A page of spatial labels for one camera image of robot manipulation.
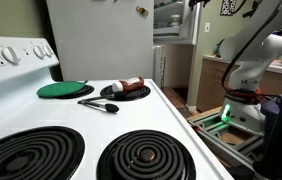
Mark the black kitchen tongs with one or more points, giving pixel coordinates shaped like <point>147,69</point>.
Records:
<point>97,105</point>

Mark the white light switch plate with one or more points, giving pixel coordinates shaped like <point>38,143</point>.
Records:
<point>207,27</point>

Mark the white fridge door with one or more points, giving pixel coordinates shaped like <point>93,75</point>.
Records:
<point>158,66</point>

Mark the white stove knob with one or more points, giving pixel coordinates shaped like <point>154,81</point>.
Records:
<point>38,51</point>
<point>48,50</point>
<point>10,55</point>

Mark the white electric stove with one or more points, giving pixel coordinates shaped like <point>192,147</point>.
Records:
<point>81,116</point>

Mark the brown bottle on plate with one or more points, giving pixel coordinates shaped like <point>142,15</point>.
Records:
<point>129,85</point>

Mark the wooden kitchen cabinet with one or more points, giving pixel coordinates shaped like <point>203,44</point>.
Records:
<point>211,83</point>

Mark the black white patterned wall art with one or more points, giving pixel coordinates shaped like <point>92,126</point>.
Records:
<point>228,6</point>

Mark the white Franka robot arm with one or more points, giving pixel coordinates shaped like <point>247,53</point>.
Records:
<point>247,116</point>

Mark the black camera stand pole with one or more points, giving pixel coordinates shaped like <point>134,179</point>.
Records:
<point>281,133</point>

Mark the aluminium profile frame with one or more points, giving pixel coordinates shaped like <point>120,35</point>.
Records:
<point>221,135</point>

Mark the white lidded green jar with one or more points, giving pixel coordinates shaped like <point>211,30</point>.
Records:
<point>175,20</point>

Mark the dark blue plastic bin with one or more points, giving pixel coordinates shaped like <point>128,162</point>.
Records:
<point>274,110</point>

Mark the white refrigerator cabinet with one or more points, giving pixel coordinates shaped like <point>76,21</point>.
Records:
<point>97,40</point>

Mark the black coil burner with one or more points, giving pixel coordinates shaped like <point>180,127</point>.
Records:
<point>137,94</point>
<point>21,156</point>
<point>146,156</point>
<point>81,92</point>

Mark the teal kettle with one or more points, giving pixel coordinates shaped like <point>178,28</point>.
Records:
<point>218,48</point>

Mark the white freezer door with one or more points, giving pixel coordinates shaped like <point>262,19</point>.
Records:
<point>167,31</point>

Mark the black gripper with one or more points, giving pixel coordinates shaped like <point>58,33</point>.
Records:
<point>199,2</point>

